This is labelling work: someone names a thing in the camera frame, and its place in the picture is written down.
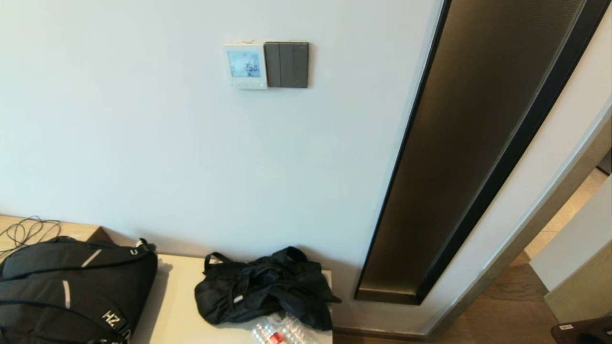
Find white wall thermostat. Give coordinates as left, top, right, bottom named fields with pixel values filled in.
left=222, top=43, right=268, bottom=90

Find crumpled black fabric bag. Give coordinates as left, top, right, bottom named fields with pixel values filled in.
left=194, top=247, right=342, bottom=331

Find clear plastic water bottles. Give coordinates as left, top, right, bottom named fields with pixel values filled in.
left=251, top=313, right=320, bottom=344

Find large black backpack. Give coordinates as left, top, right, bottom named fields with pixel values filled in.
left=0, top=236, right=158, bottom=344

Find white and beige door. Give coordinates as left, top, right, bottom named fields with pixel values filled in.
left=530, top=176, right=612, bottom=324

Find dark brown labelled object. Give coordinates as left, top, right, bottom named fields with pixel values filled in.
left=551, top=316, right=612, bottom=344

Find dark grey wall switch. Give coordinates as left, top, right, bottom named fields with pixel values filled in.
left=264, top=42, right=310, bottom=89

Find dark bronze wall niche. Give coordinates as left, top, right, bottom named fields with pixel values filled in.
left=355, top=0, right=612, bottom=305

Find grey door frame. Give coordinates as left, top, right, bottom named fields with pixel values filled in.
left=423, top=103, right=612, bottom=337

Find thin black tangled cable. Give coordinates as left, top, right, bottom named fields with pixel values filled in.
left=0, top=216, right=62, bottom=261

